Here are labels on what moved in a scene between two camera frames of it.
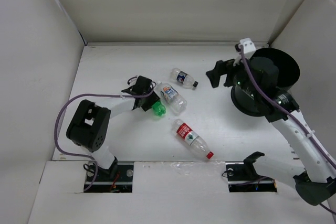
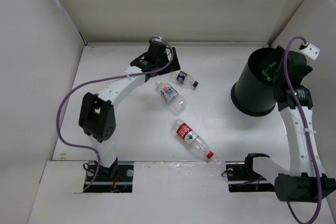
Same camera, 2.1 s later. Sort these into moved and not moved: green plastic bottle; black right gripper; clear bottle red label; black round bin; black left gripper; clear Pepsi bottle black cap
Moved: black left gripper; green plastic bottle; black right gripper
Not moved: clear Pepsi bottle black cap; clear bottle red label; black round bin
